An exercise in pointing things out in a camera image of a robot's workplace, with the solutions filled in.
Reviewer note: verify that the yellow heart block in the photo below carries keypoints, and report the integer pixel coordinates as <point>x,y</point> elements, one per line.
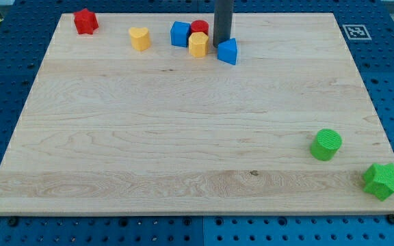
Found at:
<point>140,38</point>

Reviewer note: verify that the red cylinder block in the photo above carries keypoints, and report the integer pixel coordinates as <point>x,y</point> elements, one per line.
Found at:
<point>200,26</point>

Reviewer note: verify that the white fiducial marker tag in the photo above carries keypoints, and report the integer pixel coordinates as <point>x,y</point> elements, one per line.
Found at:
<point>356,32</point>

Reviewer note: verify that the green star block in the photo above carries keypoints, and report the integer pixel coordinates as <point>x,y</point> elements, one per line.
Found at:
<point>379,180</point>

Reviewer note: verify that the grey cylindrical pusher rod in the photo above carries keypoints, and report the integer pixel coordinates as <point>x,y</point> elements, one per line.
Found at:
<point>223,13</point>

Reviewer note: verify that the wooden board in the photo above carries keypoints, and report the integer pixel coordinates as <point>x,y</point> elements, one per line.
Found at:
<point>107,130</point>

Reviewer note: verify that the yellow hexagon block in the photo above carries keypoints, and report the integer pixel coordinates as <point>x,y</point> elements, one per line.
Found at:
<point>198,44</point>

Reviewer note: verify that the blue triangle block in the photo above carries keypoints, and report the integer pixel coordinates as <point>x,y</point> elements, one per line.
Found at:
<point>227,51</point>

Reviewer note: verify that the green cylinder block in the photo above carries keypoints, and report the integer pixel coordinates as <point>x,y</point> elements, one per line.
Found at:
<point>325,144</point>

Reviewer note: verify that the red star block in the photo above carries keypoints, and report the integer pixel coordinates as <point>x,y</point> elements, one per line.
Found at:
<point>85,21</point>

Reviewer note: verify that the blue cube block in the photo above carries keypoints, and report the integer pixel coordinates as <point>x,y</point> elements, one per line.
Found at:
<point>179,34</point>

